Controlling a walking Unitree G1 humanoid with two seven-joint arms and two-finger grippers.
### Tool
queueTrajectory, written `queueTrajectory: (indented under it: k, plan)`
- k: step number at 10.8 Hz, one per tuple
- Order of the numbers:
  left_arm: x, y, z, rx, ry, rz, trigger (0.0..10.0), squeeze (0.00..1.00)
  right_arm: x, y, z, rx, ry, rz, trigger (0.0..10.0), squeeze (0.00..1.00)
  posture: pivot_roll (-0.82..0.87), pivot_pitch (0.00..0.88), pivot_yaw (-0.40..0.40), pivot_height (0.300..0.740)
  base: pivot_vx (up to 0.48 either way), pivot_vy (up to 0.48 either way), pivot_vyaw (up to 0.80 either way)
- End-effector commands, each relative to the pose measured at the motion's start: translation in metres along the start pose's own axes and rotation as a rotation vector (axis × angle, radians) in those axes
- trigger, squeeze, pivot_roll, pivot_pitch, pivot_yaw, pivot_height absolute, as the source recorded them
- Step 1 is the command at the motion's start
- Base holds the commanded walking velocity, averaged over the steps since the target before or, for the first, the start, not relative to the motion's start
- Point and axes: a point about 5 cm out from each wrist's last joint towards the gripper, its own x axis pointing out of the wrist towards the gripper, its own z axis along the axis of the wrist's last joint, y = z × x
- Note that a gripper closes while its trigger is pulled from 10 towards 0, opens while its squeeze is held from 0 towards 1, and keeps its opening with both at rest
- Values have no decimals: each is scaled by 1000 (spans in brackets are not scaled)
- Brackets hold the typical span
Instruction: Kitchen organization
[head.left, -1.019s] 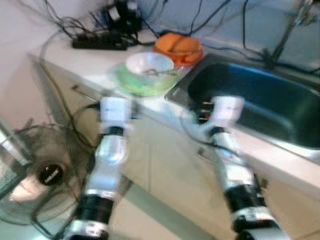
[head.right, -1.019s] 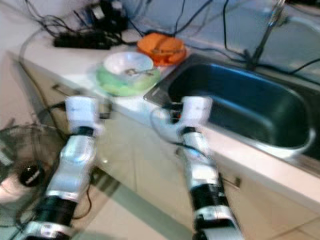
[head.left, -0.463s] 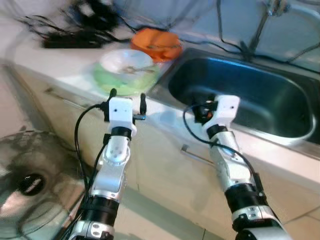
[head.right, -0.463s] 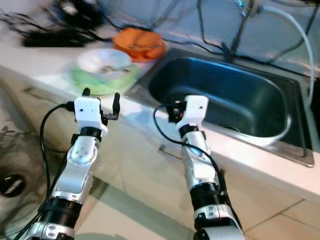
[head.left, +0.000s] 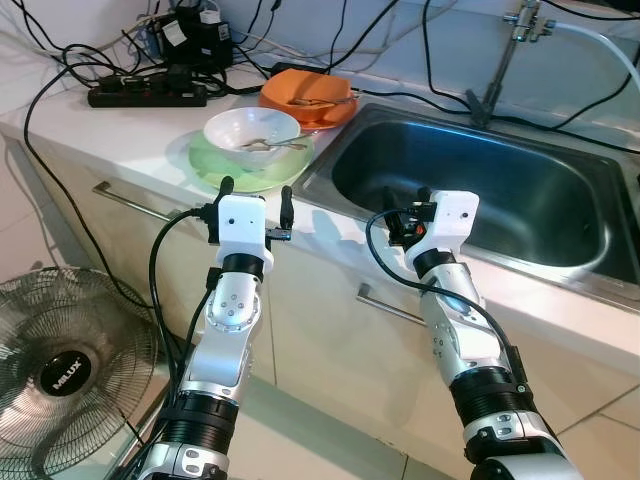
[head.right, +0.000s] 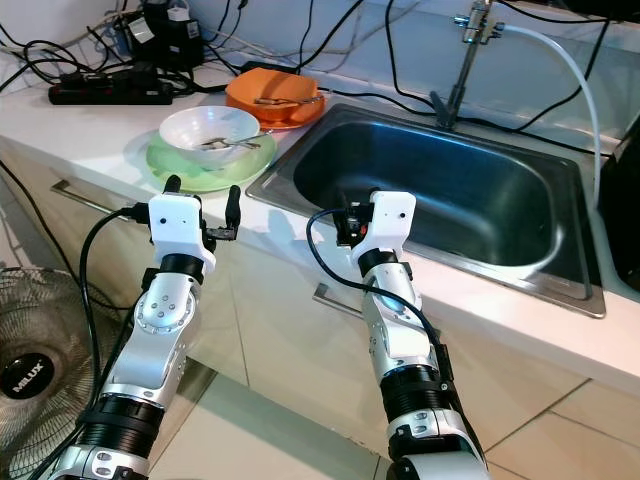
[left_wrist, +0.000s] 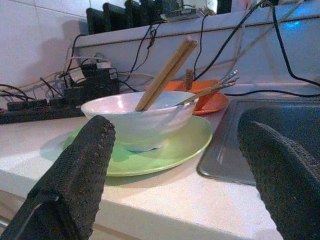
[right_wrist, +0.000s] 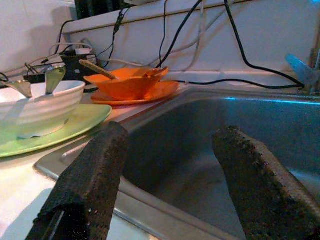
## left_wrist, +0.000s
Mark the brown woven stick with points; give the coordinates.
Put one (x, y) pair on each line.
(189, 78)

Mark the light green plate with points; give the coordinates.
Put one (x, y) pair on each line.
(175, 150)

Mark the flat grey device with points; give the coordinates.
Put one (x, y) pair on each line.
(180, 13)

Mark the orange bowl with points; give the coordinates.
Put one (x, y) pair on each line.
(180, 86)

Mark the black box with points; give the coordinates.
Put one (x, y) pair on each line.
(95, 21)
(113, 17)
(133, 13)

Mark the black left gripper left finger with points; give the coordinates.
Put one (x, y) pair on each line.
(80, 170)

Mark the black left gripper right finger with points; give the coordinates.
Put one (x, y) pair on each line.
(287, 190)

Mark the black power strip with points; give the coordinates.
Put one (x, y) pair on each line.
(37, 116)

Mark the stainless steel sink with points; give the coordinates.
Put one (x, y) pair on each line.
(225, 140)

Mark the wooden chopstick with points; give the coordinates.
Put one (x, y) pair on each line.
(162, 74)
(172, 73)

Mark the white ribbed ceramic bowl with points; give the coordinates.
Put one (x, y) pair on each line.
(150, 122)

